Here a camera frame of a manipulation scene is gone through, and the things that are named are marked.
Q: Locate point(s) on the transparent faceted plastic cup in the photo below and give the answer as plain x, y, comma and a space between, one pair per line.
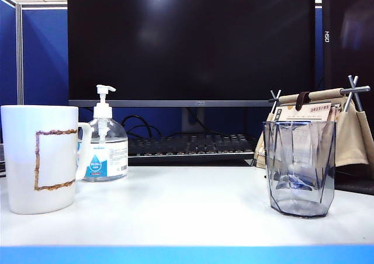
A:
301, 164

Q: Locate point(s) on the white ceramic mug brown square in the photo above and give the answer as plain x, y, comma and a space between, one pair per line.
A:
38, 159

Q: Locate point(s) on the silver monitor stand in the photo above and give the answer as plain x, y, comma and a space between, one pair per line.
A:
193, 119

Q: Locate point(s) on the black mechanical keyboard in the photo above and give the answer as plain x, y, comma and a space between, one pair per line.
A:
190, 145

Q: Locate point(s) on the large black computer monitor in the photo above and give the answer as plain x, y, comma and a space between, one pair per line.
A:
190, 42

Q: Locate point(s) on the clear hand sanitizer pump bottle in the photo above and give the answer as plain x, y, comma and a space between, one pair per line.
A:
108, 156

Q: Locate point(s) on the blue office partition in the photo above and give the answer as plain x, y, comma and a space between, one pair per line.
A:
44, 56

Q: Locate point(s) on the beige canvas desk calendar stand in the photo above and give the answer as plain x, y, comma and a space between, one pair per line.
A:
350, 135

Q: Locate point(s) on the black HSO monitor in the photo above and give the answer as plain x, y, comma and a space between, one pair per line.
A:
350, 56

